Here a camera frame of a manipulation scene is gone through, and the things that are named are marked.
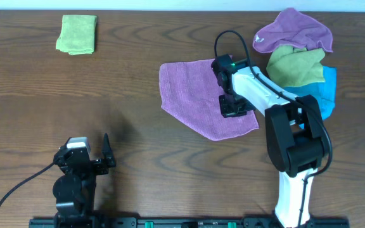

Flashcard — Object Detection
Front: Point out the purple microfiber cloth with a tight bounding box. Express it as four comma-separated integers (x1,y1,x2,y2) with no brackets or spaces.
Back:
159,59,259,141

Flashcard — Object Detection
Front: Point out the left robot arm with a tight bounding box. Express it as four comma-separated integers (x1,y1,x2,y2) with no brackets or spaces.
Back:
53,134,116,227

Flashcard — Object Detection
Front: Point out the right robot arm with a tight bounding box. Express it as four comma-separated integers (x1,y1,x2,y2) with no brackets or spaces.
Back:
211,54,332,227

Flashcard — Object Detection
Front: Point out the crumpled olive green cloth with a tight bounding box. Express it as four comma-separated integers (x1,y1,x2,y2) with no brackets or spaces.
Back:
266,46,325,87

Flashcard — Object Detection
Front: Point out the crumpled blue cloth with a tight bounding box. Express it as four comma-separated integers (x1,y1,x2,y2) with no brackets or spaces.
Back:
285,66,337,120

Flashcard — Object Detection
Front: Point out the crumpled purple cloth at top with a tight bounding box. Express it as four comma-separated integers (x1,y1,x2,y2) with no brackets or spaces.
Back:
252,8,333,53

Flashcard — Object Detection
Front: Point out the folded light green cloth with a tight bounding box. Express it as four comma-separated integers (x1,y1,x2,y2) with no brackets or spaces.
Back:
56,15,97,55

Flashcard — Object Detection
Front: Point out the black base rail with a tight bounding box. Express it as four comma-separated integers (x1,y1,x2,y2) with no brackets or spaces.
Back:
29,216,350,228

